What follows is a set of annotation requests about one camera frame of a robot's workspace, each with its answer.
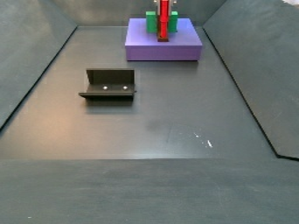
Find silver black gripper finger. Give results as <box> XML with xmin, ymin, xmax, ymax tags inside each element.
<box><xmin>155</xmin><ymin>0</ymin><xmax>160</xmax><ymax>16</ymax></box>

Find red block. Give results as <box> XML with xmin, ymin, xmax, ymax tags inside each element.
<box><xmin>159</xmin><ymin>0</ymin><xmax>171</xmax><ymax>39</ymax></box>

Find purple board base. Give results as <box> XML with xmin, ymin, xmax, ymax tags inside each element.
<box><xmin>126</xmin><ymin>18</ymin><xmax>203</xmax><ymax>61</ymax></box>

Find green left block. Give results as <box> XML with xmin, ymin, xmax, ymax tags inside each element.
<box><xmin>146</xmin><ymin>11</ymin><xmax>156</xmax><ymax>33</ymax></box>

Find green block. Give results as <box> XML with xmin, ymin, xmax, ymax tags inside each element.
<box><xmin>146</xmin><ymin>11</ymin><xmax>156</xmax><ymax>33</ymax></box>
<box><xmin>168</xmin><ymin>11</ymin><xmax>179</xmax><ymax>33</ymax></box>

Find green right block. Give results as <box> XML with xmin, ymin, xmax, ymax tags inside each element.
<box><xmin>168</xmin><ymin>11</ymin><xmax>179</xmax><ymax>33</ymax></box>

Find brown tall block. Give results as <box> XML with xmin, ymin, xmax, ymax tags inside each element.
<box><xmin>158</xmin><ymin>21</ymin><xmax>168</xmax><ymax>42</ymax></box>

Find black metal bracket holder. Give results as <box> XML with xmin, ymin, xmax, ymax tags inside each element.
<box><xmin>79</xmin><ymin>68</ymin><xmax>136</xmax><ymax>99</ymax></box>

